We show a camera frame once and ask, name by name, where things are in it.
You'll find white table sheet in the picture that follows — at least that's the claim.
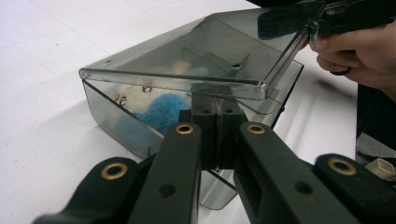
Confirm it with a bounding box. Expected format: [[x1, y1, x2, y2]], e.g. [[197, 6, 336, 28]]
[[0, 0, 359, 224]]

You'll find cream and blue plush toy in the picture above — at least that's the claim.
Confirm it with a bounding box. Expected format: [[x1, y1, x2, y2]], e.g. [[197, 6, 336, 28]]
[[115, 60, 209, 147]]

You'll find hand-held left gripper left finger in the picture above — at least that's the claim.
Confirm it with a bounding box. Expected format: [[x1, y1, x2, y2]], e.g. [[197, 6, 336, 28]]
[[178, 83, 220, 171]]

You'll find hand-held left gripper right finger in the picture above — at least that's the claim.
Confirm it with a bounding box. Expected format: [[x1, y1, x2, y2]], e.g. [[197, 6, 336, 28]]
[[211, 83, 248, 171]]

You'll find clear grey compartment box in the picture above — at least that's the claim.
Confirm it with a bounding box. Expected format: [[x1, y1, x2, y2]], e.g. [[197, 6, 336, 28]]
[[78, 7, 304, 211]]

